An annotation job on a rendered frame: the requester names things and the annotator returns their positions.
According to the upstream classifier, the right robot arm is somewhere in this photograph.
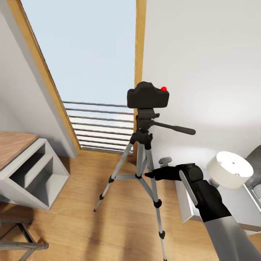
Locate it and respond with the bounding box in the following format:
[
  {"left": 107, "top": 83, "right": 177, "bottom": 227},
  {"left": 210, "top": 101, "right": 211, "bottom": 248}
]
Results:
[{"left": 145, "top": 157, "right": 261, "bottom": 261}]

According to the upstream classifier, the camera tripod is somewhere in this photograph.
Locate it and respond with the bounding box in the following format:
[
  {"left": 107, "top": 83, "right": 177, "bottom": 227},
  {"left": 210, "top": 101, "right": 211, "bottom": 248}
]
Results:
[{"left": 94, "top": 108, "right": 196, "bottom": 261}]

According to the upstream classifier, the digital camera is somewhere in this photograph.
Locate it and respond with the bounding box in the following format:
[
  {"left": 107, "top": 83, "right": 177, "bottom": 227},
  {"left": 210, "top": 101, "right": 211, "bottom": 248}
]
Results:
[{"left": 127, "top": 81, "right": 170, "bottom": 108}]

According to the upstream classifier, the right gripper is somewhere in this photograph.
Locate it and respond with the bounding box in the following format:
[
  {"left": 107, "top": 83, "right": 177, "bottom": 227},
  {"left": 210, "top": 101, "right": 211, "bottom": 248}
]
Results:
[{"left": 145, "top": 166, "right": 173, "bottom": 181}]

